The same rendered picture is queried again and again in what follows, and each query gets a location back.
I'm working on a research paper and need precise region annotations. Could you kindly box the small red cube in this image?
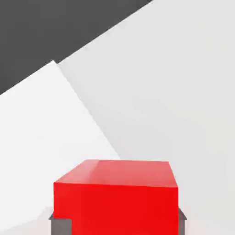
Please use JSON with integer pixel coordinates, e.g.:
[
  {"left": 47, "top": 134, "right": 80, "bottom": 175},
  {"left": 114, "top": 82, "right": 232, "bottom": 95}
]
[{"left": 53, "top": 159, "right": 179, "bottom": 235}]

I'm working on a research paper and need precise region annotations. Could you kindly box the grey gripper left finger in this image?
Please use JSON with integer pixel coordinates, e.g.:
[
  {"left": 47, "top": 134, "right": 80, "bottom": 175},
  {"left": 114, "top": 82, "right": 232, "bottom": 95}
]
[{"left": 48, "top": 213, "right": 73, "bottom": 235}]

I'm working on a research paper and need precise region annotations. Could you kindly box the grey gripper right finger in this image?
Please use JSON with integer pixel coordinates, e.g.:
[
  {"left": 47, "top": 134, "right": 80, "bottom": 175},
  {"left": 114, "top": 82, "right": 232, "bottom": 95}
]
[{"left": 178, "top": 207, "right": 188, "bottom": 235}]

